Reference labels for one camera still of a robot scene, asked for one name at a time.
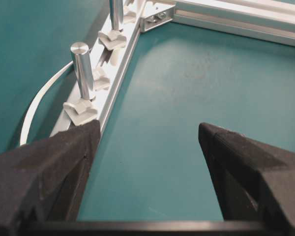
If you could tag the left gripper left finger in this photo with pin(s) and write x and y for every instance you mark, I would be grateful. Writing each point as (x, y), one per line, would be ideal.
(45, 180)

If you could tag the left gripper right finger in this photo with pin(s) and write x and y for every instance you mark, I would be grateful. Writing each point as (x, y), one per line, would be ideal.
(253, 181)

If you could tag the aluminium post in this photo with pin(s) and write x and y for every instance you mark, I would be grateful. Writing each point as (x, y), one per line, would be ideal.
(83, 70)
(116, 14)

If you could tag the square aluminium extrusion frame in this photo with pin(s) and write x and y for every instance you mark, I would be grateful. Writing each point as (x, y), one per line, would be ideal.
(110, 56)

